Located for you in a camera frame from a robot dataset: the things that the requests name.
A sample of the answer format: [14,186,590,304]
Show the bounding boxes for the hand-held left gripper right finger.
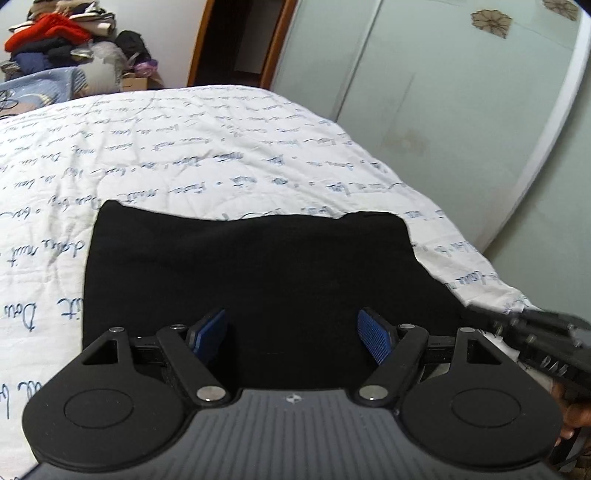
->
[356,306,502,408]

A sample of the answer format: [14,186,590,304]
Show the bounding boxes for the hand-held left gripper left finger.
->
[81,308,230,408]

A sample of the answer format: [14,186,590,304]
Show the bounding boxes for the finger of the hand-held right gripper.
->
[461,305,525,344]

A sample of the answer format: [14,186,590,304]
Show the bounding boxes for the black pants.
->
[82,199,468,392]

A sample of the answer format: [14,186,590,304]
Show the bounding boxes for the person's right hand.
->
[549,381,583,446]

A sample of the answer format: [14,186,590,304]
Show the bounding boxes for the white script-printed quilt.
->
[0,85,555,480]

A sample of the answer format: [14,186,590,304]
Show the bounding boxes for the frosted wardrobe sliding door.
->
[270,0,591,326]

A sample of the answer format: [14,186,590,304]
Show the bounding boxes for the grey plastic bag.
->
[76,41,129,96]

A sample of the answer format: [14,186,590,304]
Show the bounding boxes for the black bag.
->
[115,30,154,68]

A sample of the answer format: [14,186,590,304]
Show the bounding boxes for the blue patterned blanket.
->
[0,67,89,117]

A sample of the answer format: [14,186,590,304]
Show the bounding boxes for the pile of folded clothes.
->
[0,0,117,75]

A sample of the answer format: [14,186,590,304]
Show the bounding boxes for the red knitted garment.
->
[4,14,94,53]

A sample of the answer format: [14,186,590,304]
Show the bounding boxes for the wooden door frame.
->
[187,0,299,89]

